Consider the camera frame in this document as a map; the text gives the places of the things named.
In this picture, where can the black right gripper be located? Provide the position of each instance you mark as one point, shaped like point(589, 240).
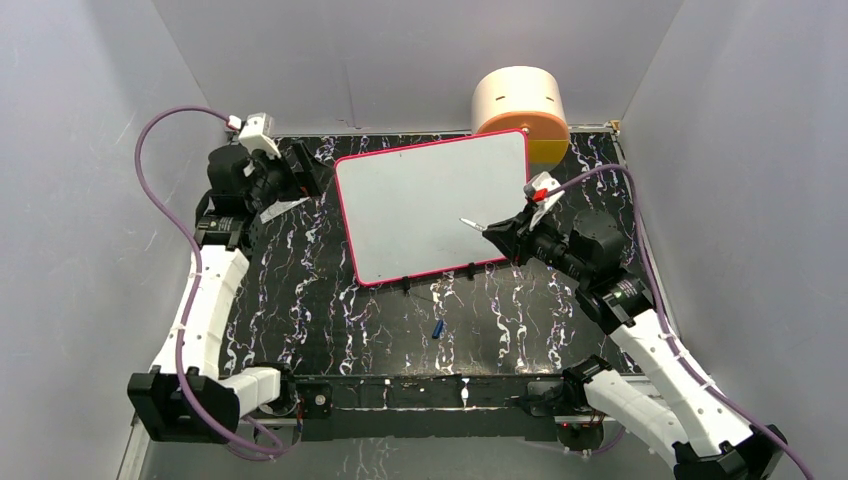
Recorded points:
point(513, 237)

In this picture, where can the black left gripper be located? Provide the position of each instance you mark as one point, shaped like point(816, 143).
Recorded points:
point(313, 179)

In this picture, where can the white whiteboard marker pen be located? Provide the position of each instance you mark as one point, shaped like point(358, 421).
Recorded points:
point(474, 225)

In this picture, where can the pink-framed whiteboard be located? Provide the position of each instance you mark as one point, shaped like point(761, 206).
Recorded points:
point(406, 209)

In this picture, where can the blue marker cap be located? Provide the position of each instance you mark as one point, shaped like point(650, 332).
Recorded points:
point(438, 329)

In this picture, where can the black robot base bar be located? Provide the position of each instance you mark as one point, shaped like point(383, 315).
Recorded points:
point(534, 407)

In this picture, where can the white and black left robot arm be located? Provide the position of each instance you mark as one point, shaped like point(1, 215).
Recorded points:
point(183, 397)

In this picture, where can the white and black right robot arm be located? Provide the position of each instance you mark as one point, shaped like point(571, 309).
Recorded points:
point(698, 436)

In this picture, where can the white printed label card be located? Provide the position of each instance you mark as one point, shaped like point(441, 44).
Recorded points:
point(278, 208)

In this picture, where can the cream and orange cylinder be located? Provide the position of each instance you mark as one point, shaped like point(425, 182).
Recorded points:
point(523, 98)

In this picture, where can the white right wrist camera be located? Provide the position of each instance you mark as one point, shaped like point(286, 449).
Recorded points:
point(542, 193)

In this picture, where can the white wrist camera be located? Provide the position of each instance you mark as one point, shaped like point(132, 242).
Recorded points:
point(542, 193)
point(256, 135)

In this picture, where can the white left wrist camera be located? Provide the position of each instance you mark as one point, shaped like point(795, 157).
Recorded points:
point(256, 135)

